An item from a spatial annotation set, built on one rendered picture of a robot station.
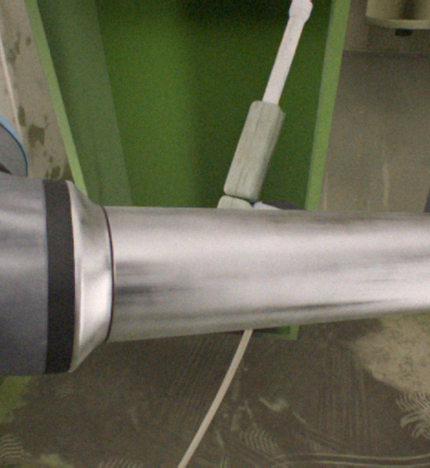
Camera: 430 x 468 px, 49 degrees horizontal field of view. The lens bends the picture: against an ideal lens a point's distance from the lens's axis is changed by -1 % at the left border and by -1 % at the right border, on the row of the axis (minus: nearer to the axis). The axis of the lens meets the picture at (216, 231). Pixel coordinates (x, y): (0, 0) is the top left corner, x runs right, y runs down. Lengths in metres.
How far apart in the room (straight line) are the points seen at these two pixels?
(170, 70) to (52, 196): 1.14
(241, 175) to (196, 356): 1.44
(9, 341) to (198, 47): 1.16
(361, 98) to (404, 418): 1.44
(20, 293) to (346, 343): 2.01
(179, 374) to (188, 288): 1.74
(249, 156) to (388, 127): 1.77
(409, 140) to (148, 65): 1.45
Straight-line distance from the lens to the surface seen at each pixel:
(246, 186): 0.71
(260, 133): 0.73
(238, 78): 1.37
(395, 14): 2.13
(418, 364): 2.21
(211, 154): 1.50
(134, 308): 0.27
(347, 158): 2.39
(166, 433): 1.84
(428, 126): 2.50
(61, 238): 0.25
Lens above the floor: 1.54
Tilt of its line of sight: 32 degrees down
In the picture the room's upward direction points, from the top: straight up
